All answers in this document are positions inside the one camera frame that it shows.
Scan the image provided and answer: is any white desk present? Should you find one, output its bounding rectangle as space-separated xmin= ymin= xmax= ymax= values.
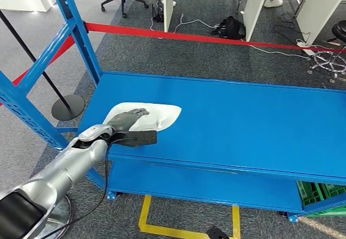
xmin=161 ymin=0 xmax=273 ymax=43
xmin=293 ymin=0 xmax=346 ymax=47

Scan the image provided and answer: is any chrome base barrier stanchion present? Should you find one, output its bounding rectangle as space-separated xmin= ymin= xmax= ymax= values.
xmin=35 ymin=194 xmax=74 ymax=239

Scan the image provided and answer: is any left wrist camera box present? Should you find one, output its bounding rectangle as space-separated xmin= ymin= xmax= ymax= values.
xmin=113 ymin=130 xmax=158 ymax=148

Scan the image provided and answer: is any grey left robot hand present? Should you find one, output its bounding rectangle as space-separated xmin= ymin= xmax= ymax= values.
xmin=106 ymin=108 xmax=150 ymax=134

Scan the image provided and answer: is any green plastic crate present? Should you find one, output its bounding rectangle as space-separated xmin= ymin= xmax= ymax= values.
xmin=296 ymin=181 xmax=346 ymax=218

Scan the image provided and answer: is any white power strip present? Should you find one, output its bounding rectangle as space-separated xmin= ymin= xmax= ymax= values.
xmin=296 ymin=39 xmax=316 ymax=56

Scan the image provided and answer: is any black stool chrome base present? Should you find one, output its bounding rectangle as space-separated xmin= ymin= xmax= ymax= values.
xmin=306 ymin=19 xmax=346 ymax=85

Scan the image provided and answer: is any blue metal shelf rack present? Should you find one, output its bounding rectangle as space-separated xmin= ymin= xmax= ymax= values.
xmin=0 ymin=0 xmax=346 ymax=224

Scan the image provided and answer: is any red barrier belt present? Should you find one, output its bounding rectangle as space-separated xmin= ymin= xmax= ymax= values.
xmin=0 ymin=35 xmax=75 ymax=108
xmin=85 ymin=22 xmax=346 ymax=54

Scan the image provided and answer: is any black barrier stanchion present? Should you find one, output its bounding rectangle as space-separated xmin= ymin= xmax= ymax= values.
xmin=0 ymin=10 xmax=86 ymax=122

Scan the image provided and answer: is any white floor cable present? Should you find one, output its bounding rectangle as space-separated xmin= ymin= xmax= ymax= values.
xmin=150 ymin=13 xmax=311 ymax=61

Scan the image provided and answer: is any black bag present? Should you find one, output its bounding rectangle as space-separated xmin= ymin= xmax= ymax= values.
xmin=212 ymin=16 xmax=246 ymax=41

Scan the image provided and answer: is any black router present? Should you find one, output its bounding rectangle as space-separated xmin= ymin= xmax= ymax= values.
xmin=151 ymin=2 xmax=164 ymax=23

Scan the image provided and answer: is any white curved plastic part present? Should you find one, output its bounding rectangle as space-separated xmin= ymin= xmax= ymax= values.
xmin=103 ymin=102 xmax=182 ymax=132

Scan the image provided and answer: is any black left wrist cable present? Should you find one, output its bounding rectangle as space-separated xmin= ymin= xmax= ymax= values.
xmin=40 ymin=137 xmax=138 ymax=239

